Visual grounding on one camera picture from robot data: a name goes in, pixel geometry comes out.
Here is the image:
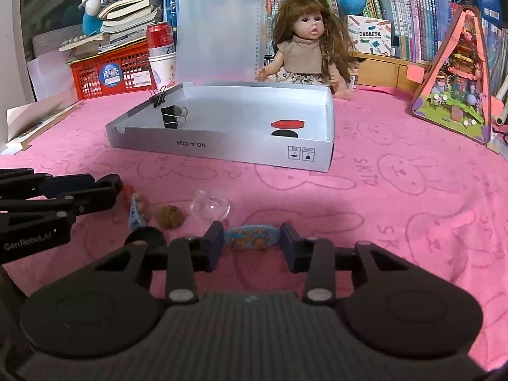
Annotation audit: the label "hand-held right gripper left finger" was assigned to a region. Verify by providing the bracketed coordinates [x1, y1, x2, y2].
[94, 221, 225, 306]

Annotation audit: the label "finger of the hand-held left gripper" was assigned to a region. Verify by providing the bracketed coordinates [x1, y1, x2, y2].
[0, 169, 98, 199]
[0, 175, 122, 217]

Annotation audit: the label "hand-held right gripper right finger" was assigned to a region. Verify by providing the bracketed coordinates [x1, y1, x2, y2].
[279, 221, 414, 306]

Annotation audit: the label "blue clip with bear print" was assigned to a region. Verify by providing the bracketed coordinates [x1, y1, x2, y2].
[224, 224, 280, 251]

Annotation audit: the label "blue clip with beads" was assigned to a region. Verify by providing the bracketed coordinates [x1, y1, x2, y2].
[129, 192, 151, 229]

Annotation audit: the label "brown walnut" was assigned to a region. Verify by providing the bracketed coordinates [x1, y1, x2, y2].
[155, 205, 185, 230]

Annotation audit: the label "large black binder clip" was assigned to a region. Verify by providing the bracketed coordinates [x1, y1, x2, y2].
[161, 105, 188, 130]

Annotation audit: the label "clear plastic suction cup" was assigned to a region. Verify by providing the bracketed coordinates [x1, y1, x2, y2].
[190, 190, 231, 221]

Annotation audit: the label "white plastic sheet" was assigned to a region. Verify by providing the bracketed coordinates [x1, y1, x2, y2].
[28, 50, 78, 102]

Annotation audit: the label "small black binder clip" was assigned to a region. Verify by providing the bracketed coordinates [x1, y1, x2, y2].
[150, 85, 169, 108]

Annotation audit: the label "pink printed blanket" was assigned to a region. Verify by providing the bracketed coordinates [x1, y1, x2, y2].
[0, 85, 508, 370]

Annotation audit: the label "red plastic basket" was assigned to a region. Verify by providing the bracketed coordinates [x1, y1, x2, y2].
[67, 42, 157, 101]

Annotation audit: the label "white paper cup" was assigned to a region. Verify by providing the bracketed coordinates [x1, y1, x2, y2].
[148, 53, 177, 90]

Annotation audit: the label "red drink can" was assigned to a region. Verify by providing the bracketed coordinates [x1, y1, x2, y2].
[146, 22, 175, 58]

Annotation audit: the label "small blue plush toy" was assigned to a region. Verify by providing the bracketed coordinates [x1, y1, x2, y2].
[81, 0, 106, 36]

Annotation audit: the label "stack of books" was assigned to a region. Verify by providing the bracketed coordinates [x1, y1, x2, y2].
[59, 0, 175, 54]

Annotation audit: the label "brown-haired doll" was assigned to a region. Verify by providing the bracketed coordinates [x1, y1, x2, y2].
[256, 0, 360, 100]

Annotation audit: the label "wooden desk organizer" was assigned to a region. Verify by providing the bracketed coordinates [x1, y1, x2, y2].
[353, 51, 431, 90]

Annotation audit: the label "translucent clipboard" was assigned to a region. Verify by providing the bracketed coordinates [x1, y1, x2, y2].
[175, 0, 266, 86]

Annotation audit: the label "upright blue folders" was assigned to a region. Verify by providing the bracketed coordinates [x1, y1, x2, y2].
[163, 0, 179, 28]

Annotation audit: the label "white illustrated cardboard box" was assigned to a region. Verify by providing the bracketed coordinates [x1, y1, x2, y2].
[347, 15, 391, 56]

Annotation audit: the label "triangular miniature house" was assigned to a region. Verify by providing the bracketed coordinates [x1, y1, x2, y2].
[411, 5, 492, 144]

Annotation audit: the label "white tubes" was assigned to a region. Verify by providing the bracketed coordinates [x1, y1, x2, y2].
[490, 75, 508, 125]

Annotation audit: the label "row of blue books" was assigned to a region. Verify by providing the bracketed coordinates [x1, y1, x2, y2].
[377, 0, 465, 64]

